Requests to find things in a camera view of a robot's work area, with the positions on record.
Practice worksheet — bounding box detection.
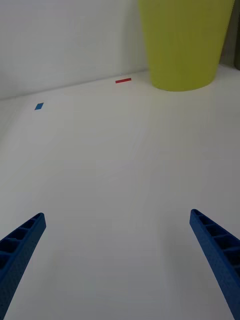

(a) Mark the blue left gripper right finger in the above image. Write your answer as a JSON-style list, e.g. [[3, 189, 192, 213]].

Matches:
[[189, 208, 240, 320]]

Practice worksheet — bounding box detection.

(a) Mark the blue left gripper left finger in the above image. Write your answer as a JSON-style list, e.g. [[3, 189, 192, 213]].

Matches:
[[0, 212, 47, 320]]

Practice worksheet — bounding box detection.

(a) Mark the grey plastic bin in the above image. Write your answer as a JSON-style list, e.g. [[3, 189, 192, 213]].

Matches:
[[234, 0, 240, 71]]

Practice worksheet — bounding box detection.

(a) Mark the yellow-green plastic bin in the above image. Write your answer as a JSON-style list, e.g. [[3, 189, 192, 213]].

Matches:
[[137, 0, 236, 92]]

